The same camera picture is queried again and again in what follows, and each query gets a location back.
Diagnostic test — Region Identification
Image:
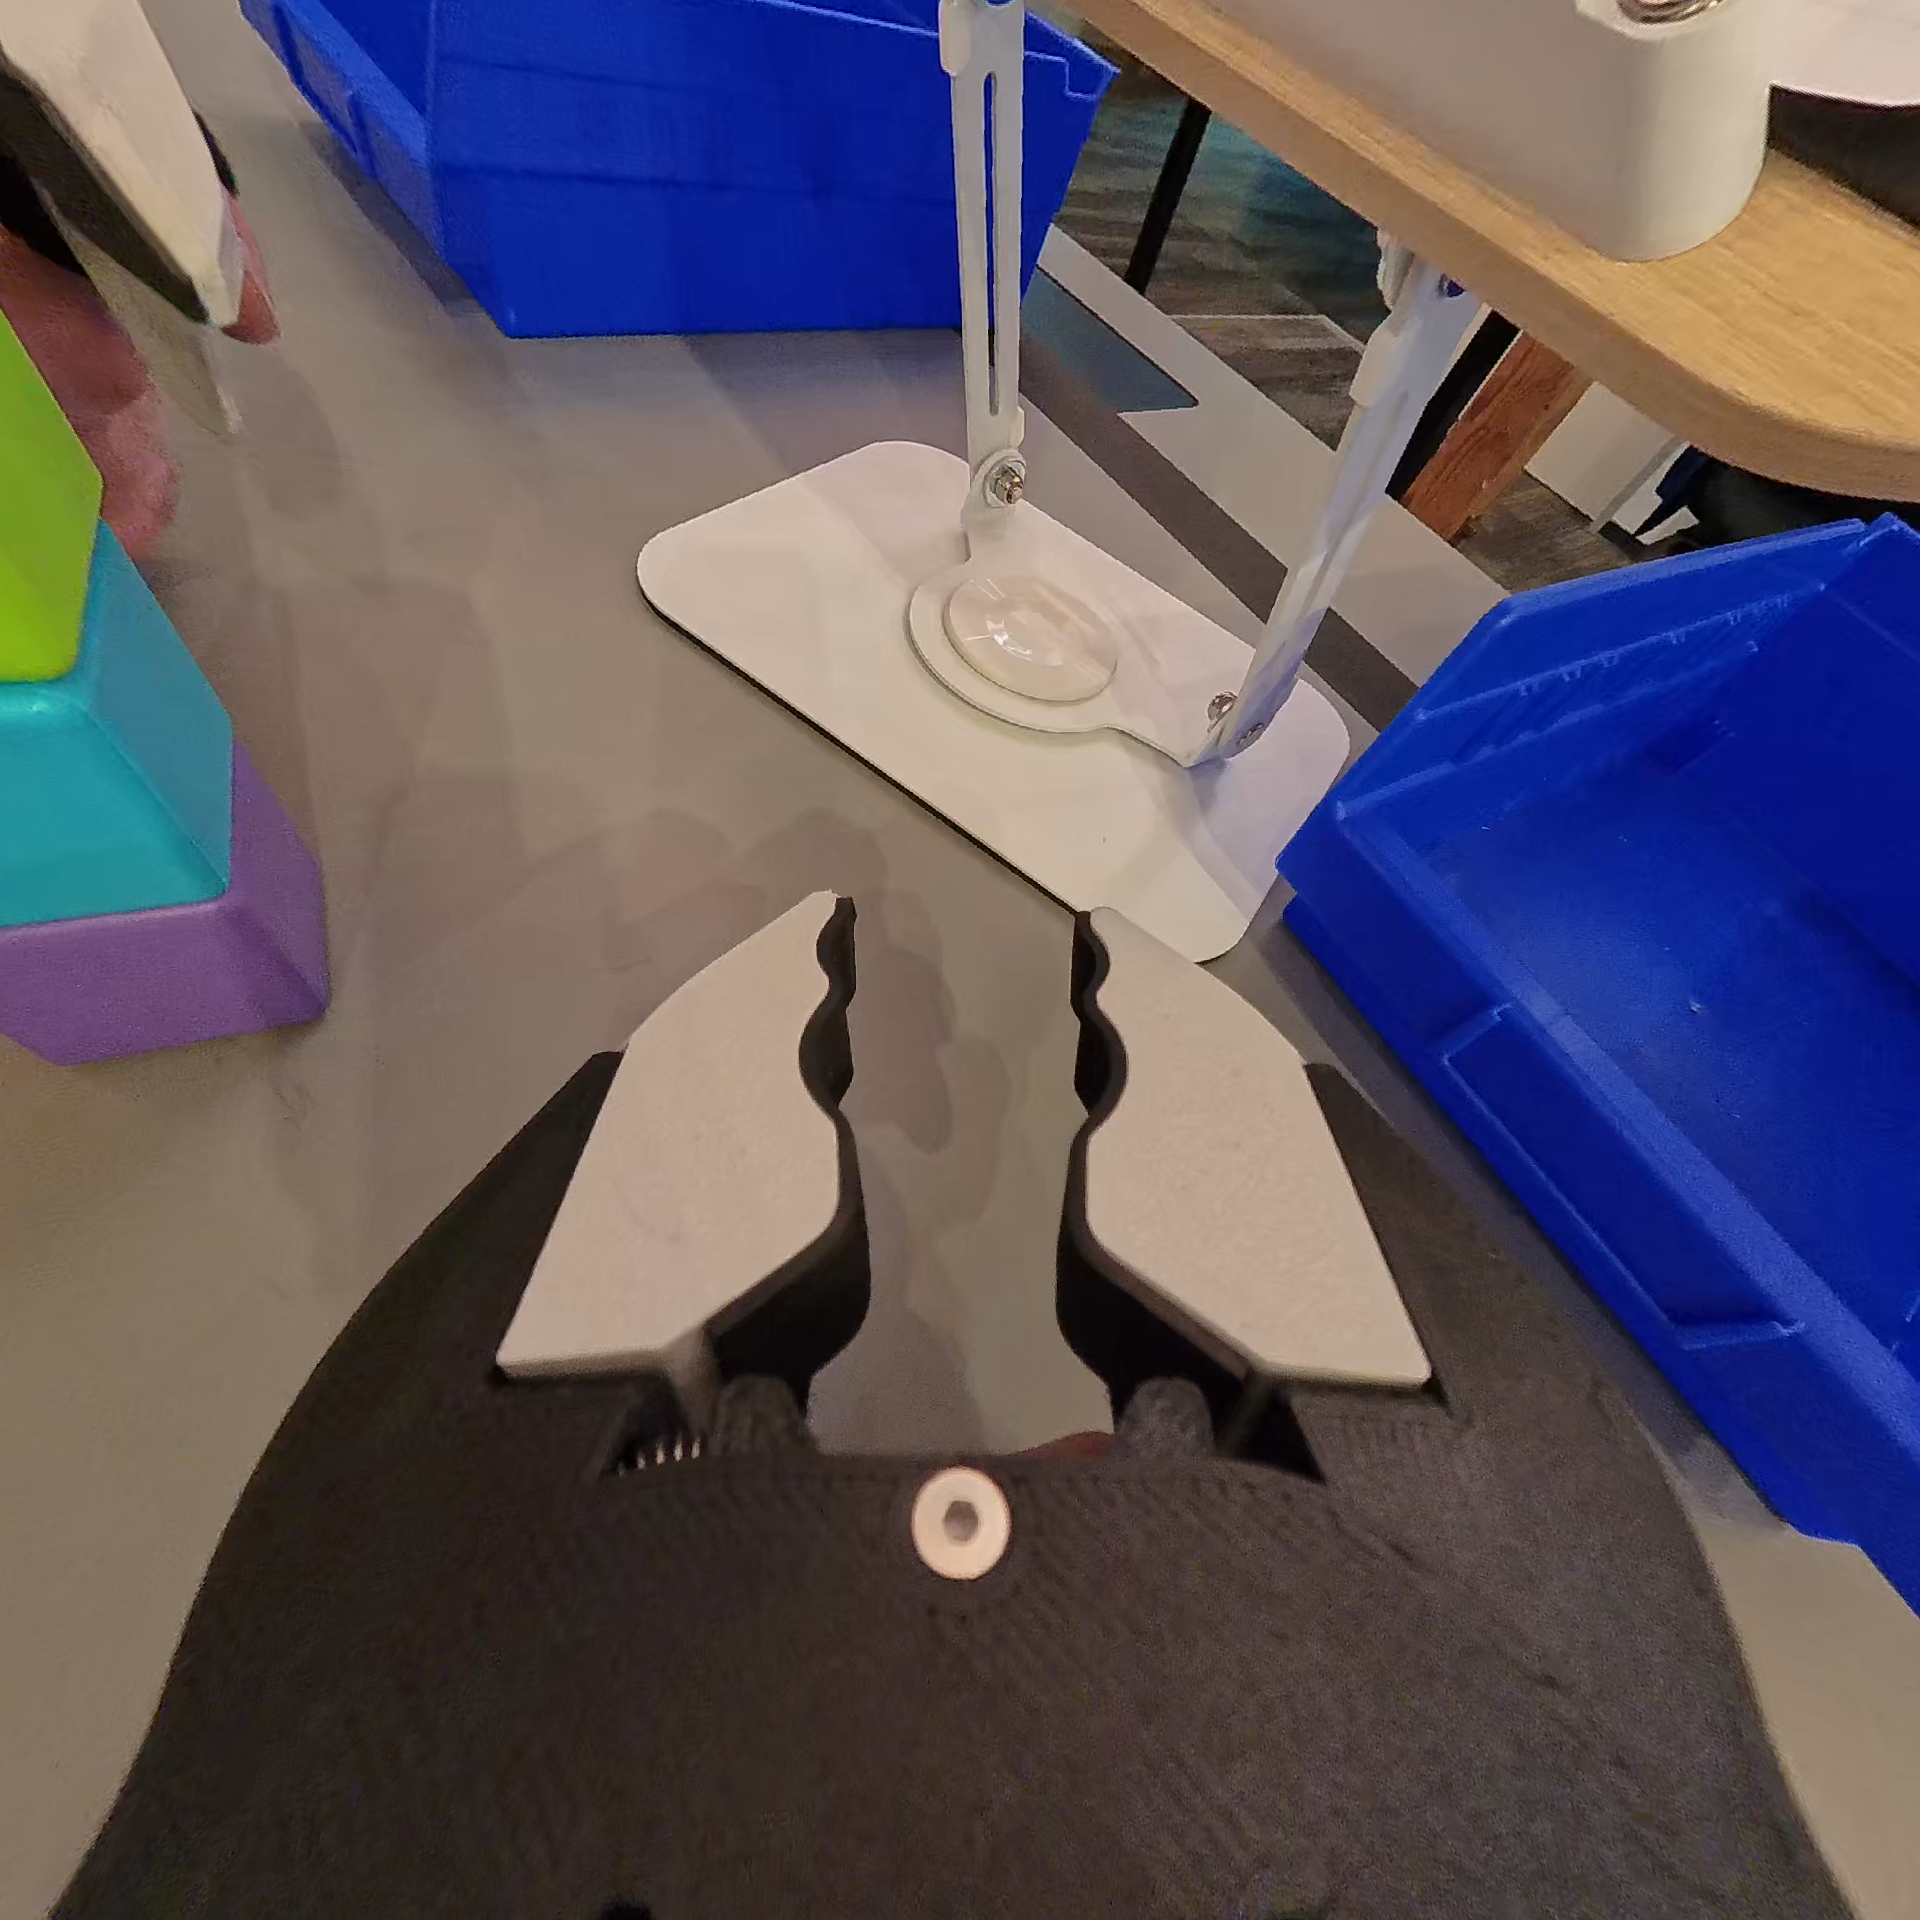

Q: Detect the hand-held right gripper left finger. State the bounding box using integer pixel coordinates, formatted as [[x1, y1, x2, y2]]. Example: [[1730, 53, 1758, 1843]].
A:
[[496, 892, 873, 1412]]

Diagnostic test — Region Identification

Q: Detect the person's left hand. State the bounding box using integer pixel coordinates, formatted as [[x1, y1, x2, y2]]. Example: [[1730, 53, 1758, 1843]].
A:
[[0, 157, 280, 560]]

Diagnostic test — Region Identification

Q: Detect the cyan cube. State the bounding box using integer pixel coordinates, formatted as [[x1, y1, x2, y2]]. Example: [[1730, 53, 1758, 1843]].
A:
[[0, 525, 238, 929]]

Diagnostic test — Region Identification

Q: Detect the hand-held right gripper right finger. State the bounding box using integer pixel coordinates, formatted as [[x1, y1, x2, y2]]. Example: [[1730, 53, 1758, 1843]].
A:
[[1053, 907, 1432, 1426]]

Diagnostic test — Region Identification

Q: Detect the blue plastic bin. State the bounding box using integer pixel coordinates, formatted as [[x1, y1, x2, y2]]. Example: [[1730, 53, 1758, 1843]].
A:
[[1274, 515, 1920, 1613], [240, 0, 1119, 341]]

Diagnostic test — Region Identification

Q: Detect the purple cube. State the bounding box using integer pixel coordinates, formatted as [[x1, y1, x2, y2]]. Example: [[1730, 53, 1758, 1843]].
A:
[[0, 743, 332, 1069]]

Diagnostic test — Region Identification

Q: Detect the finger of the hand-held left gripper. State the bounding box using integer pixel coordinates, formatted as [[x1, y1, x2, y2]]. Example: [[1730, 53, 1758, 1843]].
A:
[[0, 0, 245, 329]]

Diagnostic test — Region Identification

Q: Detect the grey desk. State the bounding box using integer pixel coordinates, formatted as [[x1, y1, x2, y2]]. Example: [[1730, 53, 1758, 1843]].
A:
[[0, 0, 1920, 1920]]

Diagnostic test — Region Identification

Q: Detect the lime green cube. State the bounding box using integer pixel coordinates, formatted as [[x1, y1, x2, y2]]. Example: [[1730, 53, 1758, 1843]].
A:
[[0, 306, 108, 683]]

